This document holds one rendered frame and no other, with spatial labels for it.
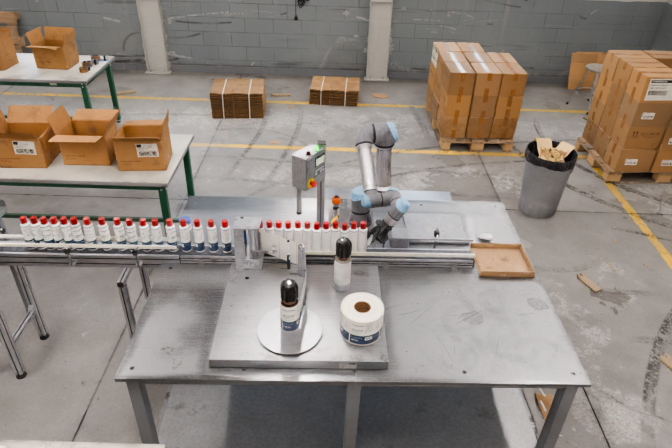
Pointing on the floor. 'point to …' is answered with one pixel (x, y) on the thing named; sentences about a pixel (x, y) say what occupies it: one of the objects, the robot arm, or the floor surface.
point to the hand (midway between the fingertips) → (368, 244)
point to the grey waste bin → (541, 190)
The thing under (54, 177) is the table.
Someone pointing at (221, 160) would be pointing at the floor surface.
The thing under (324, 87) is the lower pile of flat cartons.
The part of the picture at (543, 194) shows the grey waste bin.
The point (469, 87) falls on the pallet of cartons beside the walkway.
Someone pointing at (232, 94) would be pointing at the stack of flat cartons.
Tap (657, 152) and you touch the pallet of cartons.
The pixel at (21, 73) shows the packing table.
